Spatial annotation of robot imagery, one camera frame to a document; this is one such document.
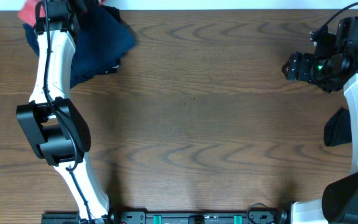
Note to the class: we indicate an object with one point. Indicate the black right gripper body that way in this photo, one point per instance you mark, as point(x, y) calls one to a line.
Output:
point(317, 71)

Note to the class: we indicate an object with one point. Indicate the red printed t-shirt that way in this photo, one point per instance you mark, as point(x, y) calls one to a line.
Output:
point(27, 13)

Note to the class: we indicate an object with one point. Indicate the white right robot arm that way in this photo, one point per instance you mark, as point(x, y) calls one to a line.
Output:
point(339, 203)

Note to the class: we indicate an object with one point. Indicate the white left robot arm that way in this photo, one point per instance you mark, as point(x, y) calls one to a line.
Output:
point(53, 126)

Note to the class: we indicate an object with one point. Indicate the black t-shirt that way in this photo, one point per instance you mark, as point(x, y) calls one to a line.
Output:
point(337, 130)

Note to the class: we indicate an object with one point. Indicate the navy blue folded shirt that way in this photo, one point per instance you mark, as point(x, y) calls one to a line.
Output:
point(102, 42)

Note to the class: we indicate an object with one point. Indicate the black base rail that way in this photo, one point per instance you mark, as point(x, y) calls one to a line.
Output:
point(138, 217)

